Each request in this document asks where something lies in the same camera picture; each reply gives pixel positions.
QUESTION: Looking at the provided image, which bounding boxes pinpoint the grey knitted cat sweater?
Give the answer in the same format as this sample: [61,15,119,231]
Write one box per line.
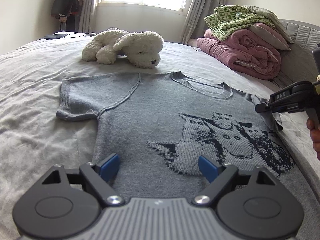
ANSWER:
[55,70,320,240]

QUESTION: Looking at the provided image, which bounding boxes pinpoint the dark tablet on bed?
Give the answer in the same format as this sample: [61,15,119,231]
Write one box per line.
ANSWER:
[40,33,68,40]

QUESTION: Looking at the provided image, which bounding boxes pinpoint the grey bed sheet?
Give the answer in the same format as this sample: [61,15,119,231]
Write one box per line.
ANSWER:
[1,35,319,239]

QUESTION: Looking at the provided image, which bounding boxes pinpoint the pink rolled quilt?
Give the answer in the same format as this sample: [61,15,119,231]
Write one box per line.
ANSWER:
[197,29,281,80]

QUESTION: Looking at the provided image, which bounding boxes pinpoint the person's right hand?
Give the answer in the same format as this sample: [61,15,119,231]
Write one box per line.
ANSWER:
[306,119,320,160]

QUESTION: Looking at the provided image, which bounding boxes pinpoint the grey patterned curtain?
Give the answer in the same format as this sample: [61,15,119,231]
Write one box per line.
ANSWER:
[78,0,101,33]
[180,0,226,44]

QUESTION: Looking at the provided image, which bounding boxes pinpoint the green patterned blanket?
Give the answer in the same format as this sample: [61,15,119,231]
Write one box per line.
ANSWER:
[204,5,276,41]

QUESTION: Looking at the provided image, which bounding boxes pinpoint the grey patterned left curtain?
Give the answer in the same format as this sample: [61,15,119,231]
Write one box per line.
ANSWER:
[78,0,101,33]

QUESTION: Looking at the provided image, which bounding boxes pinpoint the grey patterned right curtain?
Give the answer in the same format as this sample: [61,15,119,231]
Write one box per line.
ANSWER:
[180,0,226,44]

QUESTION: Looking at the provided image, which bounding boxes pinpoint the white plush dog toy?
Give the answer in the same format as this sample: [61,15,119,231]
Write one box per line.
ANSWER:
[82,28,163,69]

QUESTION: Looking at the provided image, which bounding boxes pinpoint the beige pink pillow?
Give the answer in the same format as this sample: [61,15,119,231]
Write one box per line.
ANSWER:
[241,4,295,51]

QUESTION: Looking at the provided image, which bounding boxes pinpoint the dark hanging clothes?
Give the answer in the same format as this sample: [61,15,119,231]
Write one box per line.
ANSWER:
[50,0,84,32]

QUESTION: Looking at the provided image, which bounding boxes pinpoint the grey padded headboard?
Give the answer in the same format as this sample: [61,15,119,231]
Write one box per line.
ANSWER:
[273,20,319,88]

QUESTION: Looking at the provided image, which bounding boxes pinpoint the dark cable on bed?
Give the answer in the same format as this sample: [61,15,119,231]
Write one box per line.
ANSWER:
[65,31,97,39]

